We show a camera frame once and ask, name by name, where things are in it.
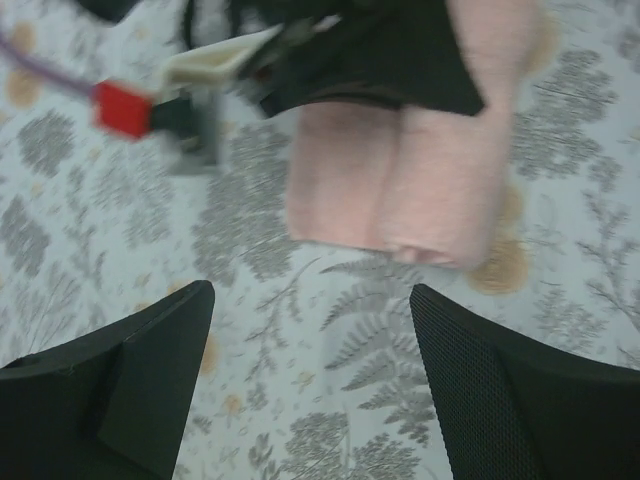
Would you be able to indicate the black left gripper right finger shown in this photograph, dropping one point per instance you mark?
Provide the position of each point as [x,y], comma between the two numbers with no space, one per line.
[511,407]

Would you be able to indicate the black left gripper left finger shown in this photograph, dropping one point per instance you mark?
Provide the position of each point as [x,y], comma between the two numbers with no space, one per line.
[111,404]

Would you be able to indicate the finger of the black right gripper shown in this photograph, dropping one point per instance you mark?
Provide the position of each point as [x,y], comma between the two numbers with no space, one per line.
[388,54]

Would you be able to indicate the pink towel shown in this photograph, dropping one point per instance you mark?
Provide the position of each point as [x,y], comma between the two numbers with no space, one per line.
[422,185]

